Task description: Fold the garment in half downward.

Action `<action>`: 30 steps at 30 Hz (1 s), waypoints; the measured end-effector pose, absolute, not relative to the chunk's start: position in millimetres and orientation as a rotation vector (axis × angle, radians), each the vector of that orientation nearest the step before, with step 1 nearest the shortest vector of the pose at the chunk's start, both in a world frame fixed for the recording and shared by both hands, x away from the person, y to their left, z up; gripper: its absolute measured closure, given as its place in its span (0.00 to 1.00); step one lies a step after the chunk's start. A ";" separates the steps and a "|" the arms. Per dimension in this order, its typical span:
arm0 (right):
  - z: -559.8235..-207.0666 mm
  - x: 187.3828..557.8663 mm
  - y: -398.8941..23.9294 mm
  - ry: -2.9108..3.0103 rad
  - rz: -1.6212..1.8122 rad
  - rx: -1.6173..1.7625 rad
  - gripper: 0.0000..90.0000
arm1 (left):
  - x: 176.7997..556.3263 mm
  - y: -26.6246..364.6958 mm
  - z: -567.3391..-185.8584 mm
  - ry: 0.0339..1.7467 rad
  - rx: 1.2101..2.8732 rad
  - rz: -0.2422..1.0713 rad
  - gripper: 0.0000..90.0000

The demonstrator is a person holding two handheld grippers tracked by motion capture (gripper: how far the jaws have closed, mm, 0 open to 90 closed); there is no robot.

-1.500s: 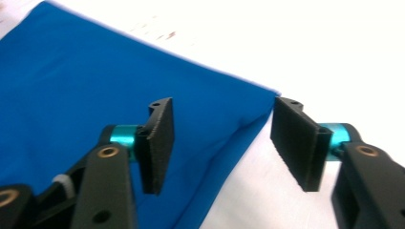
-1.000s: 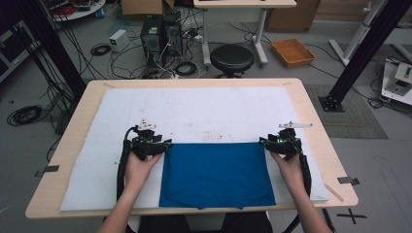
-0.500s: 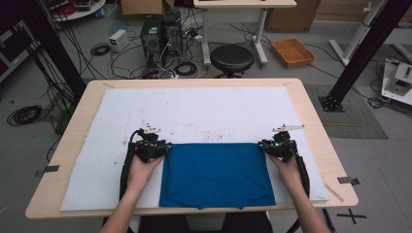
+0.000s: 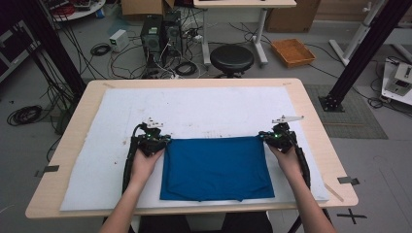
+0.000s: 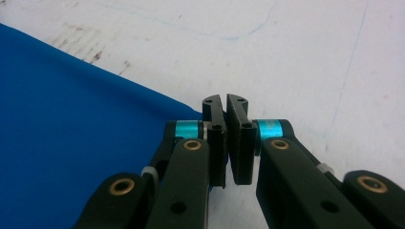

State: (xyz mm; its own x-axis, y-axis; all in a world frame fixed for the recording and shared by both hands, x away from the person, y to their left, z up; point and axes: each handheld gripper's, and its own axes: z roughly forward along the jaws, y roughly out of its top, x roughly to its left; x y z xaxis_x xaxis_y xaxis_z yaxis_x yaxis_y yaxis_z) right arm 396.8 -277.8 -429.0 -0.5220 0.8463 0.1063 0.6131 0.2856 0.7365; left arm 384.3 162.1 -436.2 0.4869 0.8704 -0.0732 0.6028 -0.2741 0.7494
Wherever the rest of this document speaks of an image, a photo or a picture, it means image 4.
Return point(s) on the white metal stand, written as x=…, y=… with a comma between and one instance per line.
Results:
x=354, y=39

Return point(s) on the black computer tower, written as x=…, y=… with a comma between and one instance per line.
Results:
x=151, y=42
x=173, y=34

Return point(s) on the black tape strip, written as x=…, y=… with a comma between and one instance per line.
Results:
x=348, y=180

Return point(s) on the grey tape strip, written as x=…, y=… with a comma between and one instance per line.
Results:
x=48, y=169

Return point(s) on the white desk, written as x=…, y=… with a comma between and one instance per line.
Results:
x=244, y=3

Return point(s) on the person's left hand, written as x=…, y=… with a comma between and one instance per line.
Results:
x=144, y=168

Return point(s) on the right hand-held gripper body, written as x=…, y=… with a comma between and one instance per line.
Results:
x=282, y=139

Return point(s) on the round white table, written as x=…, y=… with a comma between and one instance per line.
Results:
x=81, y=9

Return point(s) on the blue t-shirt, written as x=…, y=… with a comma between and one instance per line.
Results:
x=217, y=168

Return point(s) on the white felt mat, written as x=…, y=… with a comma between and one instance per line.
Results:
x=194, y=106

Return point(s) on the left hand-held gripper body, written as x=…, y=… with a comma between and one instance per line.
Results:
x=149, y=142

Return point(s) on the white device on board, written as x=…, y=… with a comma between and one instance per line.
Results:
x=400, y=82

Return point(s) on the white table leg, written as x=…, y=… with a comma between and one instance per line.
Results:
x=136, y=225

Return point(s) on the black tape cross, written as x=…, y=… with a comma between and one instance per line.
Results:
x=352, y=216

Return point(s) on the person's right hand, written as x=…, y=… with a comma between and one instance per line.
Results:
x=289, y=165

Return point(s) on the large cardboard box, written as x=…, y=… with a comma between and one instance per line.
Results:
x=291, y=16

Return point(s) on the orange tray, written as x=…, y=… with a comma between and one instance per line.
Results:
x=293, y=52

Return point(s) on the thin wooden stick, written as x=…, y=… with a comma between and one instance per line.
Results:
x=334, y=193

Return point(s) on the black aluminium post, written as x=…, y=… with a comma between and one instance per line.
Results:
x=366, y=51
x=53, y=51

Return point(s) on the white power supply box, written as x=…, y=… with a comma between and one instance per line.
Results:
x=118, y=40

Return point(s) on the dark metal rack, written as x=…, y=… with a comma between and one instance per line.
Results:
x=14, y=48

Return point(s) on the black round stool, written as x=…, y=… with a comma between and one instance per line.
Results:
x=232, y=59

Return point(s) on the grey floor mat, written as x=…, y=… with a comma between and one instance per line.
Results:
x=362, y=123

